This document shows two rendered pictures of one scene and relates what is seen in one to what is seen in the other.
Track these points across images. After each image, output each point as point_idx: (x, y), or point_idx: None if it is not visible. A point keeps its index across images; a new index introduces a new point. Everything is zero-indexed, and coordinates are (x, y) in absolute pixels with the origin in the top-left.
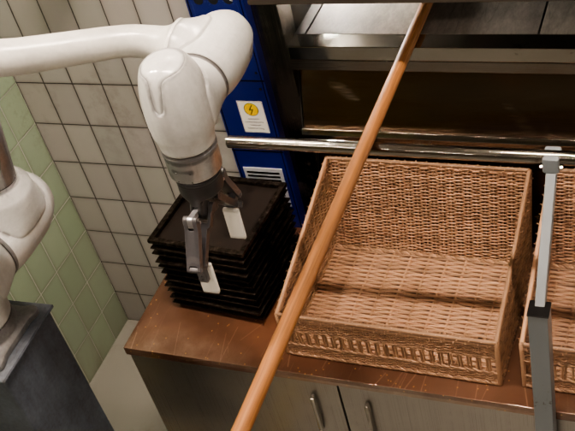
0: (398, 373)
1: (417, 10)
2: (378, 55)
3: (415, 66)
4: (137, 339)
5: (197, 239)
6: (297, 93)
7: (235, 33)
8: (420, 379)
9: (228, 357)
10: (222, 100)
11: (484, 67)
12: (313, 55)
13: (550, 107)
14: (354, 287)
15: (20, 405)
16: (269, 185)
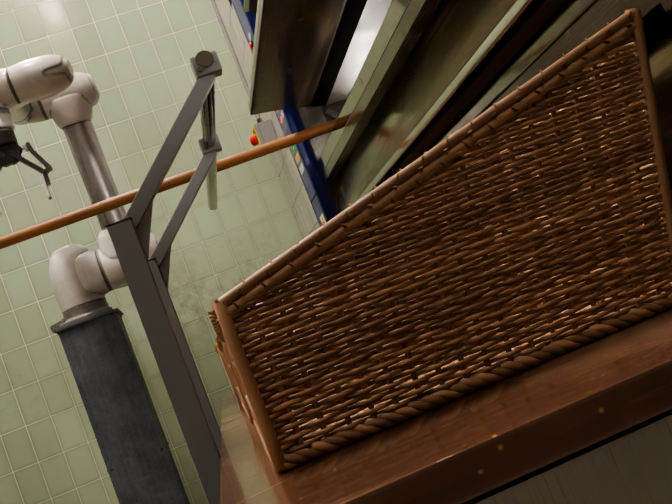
0: (236, 403)
1: None
2: (330, 147)
3: (338, 148)
4: (230, 395)
5: None
6: (334, 202)
7: (35, 59)
8: (234, 405)
9: (226, 400)
10: (2, 88)
11: (347, 131)
12: (323, 162)
13: (374, 156)
14: None
15: (67, 357)
16: None
